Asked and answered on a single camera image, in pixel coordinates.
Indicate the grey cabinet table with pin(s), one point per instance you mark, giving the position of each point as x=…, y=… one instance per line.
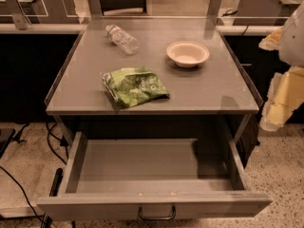
x=218, y=86

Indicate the clear plastic water bottle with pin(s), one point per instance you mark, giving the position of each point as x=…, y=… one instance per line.
x=125, y=41

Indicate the grey open top drawer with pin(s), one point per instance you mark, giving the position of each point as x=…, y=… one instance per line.
x=111, y=179

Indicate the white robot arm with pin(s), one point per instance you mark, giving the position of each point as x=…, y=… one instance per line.
x=291, y=49

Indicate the white paper bowl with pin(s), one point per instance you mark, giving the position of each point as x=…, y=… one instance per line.
x=187, y=54

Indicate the green jalapeno chip bag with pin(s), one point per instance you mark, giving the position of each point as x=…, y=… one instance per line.
x=131, y=86

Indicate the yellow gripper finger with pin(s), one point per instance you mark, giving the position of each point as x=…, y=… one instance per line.
x=285, y=95
x=272, y=41

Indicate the black drawer handle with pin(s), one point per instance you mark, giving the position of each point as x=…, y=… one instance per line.
x=157, y=214

